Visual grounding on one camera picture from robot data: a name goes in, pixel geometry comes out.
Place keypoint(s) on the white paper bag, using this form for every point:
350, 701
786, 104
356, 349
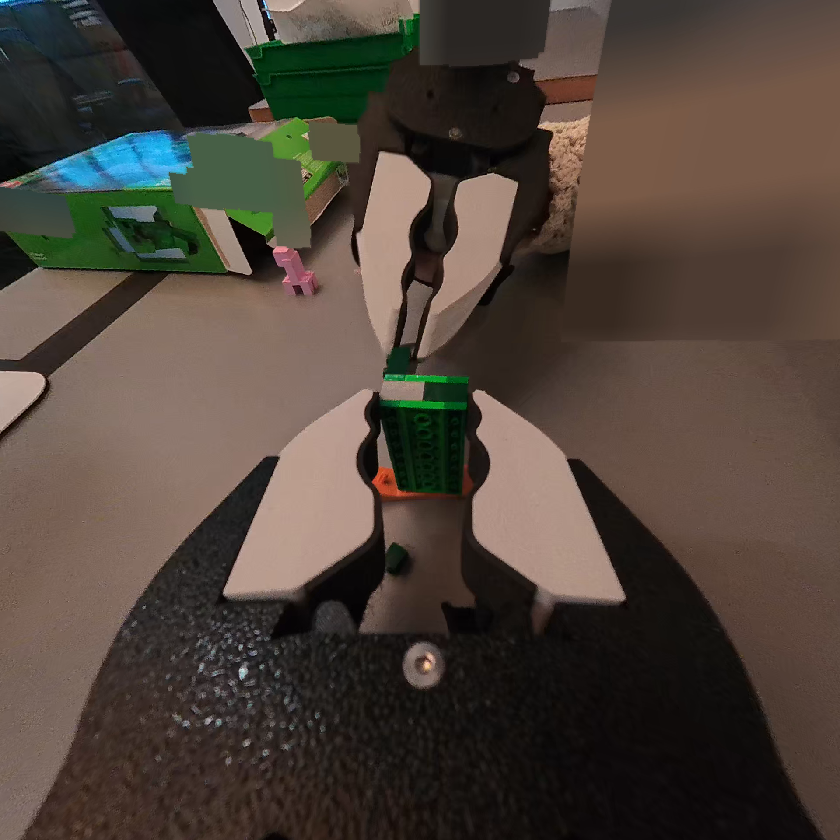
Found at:
328, 19

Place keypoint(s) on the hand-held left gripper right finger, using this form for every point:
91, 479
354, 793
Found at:
541, 518

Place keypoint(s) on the brown cardboard sheet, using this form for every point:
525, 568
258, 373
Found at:
564, 90

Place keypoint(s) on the green lego set box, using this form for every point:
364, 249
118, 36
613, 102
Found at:
98, 223

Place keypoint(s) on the person's right forearm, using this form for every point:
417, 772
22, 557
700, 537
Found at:
564, 184

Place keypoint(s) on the pink lego pig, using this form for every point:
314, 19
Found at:
295, 272

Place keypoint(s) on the small dark green lego brick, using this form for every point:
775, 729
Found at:
397, 558

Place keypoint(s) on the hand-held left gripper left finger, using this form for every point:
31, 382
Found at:
308, 518

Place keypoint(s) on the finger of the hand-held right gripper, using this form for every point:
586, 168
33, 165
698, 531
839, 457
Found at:
482, 236
387, 229

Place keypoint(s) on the green lego assembly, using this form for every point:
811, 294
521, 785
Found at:
426, 439

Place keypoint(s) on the dark printed box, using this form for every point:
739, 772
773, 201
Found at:
59, 85

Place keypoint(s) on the white rounded board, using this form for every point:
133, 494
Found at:
16, 397

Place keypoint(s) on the black board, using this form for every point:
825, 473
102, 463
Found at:
190, 59

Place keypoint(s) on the orange lego brick separator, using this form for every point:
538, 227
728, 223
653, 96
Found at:
387, 489

